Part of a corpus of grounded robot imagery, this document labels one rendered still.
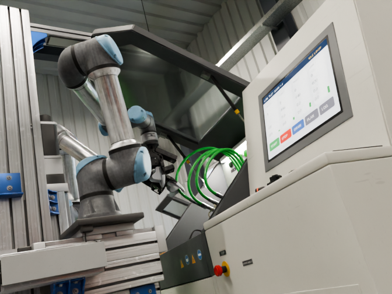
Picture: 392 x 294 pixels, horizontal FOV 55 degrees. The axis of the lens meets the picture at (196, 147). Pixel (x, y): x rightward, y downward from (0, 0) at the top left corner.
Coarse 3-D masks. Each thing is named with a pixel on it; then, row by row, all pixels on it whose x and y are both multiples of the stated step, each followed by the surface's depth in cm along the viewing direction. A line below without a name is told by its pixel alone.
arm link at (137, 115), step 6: (132, 108) 163; (138, 108) 162; (132, 114) 162; (138, 114) 161; (144, 114) 163; (132, 120) 162; (138, 120) 162; (144, 120) 164; (150, 120) 171; (132, 126) 166; (138, 126) 167; (144, 126) 168
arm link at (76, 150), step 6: (60, 126) 185; (60, 132) 180; (66, 132) 182; (60, 138) 179; (66, 138) 179; (72, 138) 181; (60, 144) 179; (66, 144) 178; (72, 144) 178; (78, 144) 178; (66, 150) 178; (72, 150) 177; (78, 150) 176; (84, 150) 176; (90, 150) 178; (72, 156) 178; (78, 156) 176; (84, 156) 175
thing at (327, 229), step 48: (336, 0) 121; (384, 0) 120; (288, 48) 144; (384, 48) 109; (384, 96) 99; (336, 144) 111; (384, 144) 95; (288, 192) 95; (336, 192) 81; (384, 192) 85; (240, 240) 118; (288, 240) 97; (336, 240) 82; (384, 240) 79; (240, 288) 120; (288, 288) 98; (336, 288) 83; (384, 288) 74
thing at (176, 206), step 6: (168, 198) 521; (174, 198) 515; (162, 204) 549; (168, 204) 546; (174, 204) 538; (180, 204) 531; (186, 204) 519; (156, 210) 580; (162, 210) 572; (168, 210) 569; (174, 210) 560; (180, 210) 552; (174, 216) 580; (180, 216) 577
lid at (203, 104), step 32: (96, 32) 172; (128, 32) 165; (128, 64) 186; (160, 64) 180; (192, 64) 172; (128, 96) 209; (160, 96) 202; (192, 96) 195; (160, 128) 226; (192, 128) 220; (224, 128) 209
